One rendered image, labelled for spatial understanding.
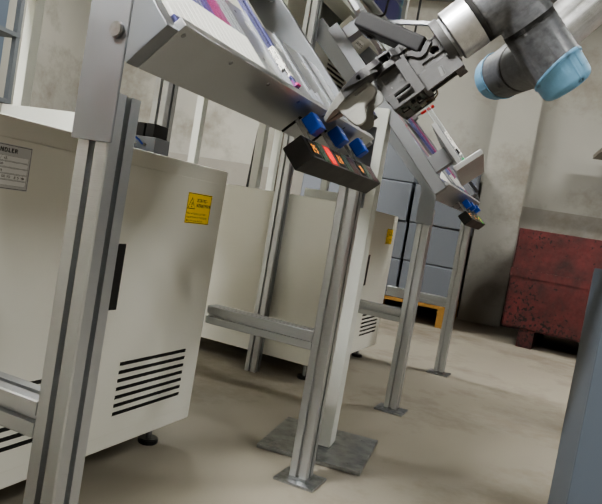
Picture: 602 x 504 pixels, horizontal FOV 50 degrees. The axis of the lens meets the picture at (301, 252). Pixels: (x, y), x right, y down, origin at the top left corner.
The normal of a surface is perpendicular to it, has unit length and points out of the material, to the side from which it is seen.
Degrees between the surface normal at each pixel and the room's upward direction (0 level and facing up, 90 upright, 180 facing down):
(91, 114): 90
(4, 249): 90
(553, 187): 90
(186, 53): 138
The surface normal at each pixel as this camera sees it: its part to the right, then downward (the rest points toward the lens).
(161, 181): 0.90, 0.18
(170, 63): 0.48, 0.85
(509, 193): -0.27, 0.00
